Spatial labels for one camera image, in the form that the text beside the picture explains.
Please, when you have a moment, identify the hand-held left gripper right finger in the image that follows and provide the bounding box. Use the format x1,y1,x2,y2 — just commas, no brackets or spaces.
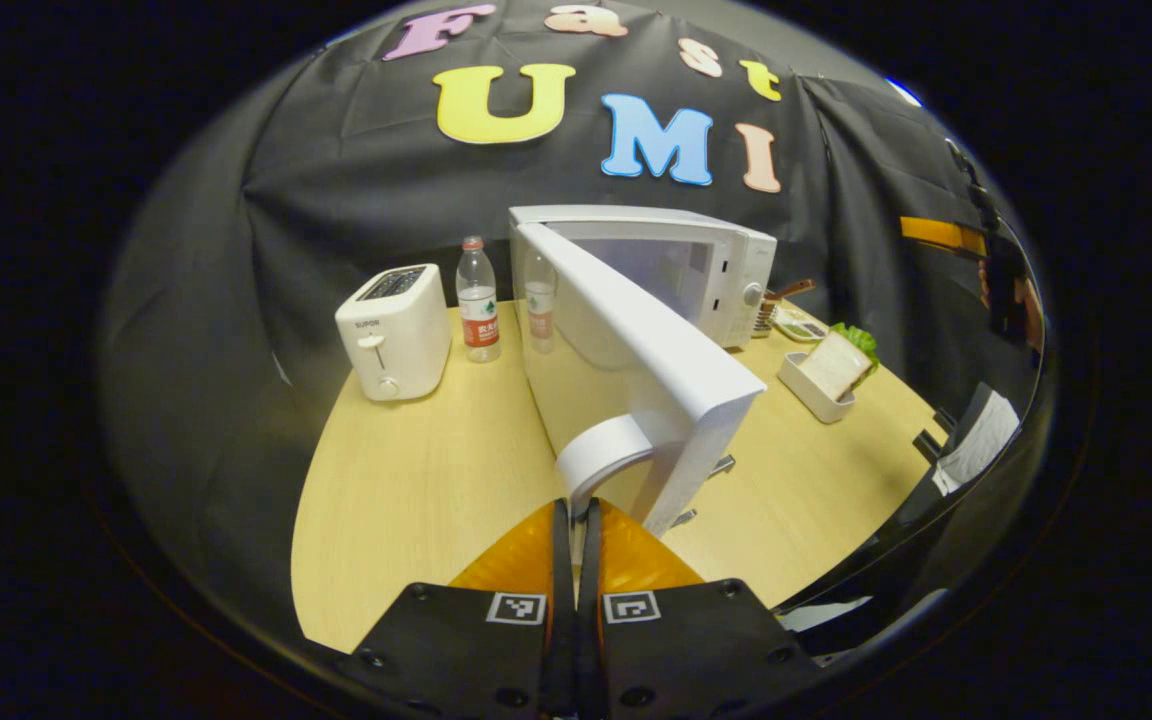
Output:
576,497,822,720

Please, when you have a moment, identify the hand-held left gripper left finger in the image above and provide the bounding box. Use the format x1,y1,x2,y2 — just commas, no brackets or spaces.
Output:
336,498,577,720

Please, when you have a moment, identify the toast sandwich with lettuce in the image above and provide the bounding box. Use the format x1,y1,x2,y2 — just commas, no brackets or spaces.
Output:
798,322,881,403

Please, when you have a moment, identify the white microwave oven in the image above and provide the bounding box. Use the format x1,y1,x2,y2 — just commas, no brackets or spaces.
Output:
508,205,778,538

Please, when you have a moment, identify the white paper sheet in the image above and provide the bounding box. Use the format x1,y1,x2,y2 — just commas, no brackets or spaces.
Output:
934,390,1022,497

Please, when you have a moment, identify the white divided dish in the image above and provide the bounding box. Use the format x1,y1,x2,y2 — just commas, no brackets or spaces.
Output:
771,303,830,344

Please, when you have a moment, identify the clear plastic water bottle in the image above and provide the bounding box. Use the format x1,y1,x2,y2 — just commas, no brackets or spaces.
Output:
455,235,502,364

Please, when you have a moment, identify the white toaster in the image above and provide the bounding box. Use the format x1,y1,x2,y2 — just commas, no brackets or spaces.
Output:
335,263,453,403

